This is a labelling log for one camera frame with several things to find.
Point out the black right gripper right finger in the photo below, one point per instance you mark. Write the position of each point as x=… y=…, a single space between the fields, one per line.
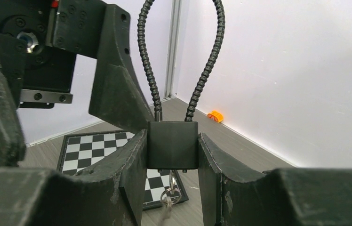
x=233 y=194

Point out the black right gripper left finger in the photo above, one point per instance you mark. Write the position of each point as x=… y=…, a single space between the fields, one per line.
x=107 y=193

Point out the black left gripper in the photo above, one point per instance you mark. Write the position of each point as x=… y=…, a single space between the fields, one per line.
x=39 y=43

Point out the small black cable padlock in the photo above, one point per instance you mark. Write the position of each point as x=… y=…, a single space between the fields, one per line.
x=173 y=145

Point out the black white checkerboard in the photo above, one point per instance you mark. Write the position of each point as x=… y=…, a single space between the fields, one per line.
x=82 y=150

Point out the orange toy car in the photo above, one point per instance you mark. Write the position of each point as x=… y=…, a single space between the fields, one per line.
x=215 y=116

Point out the silver corner frame post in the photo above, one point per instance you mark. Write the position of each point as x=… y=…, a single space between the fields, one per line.
x=172 y=48

